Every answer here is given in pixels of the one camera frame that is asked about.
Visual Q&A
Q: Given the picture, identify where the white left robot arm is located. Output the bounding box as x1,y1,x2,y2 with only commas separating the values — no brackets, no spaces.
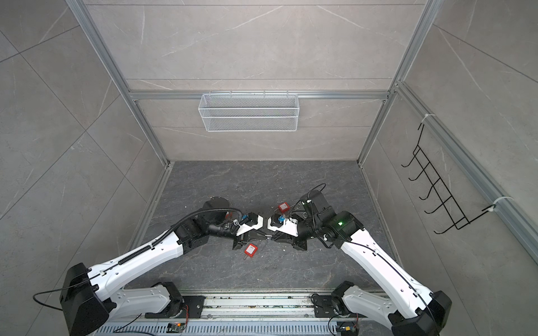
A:
60,197,264,335

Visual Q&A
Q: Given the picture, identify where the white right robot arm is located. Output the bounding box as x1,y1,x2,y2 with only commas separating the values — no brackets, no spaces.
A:
267,189,452,335

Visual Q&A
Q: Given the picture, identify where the small red padlock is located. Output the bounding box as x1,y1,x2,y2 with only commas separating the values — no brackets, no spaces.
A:
277,202,291,214

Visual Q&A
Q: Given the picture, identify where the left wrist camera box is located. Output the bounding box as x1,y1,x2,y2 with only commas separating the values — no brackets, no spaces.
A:
236,213,264,237

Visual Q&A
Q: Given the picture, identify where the red padlock with key ring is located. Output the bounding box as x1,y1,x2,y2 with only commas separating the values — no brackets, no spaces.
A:
244,244,258,258

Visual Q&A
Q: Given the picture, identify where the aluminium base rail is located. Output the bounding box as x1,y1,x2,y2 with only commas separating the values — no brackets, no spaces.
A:
95,288,391,335

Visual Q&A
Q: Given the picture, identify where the white wire mesh basket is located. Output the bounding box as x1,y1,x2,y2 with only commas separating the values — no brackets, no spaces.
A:
198,93,300,132

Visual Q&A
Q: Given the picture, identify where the black wire hook rack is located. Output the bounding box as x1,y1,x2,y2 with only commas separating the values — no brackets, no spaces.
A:
401,123,496,235

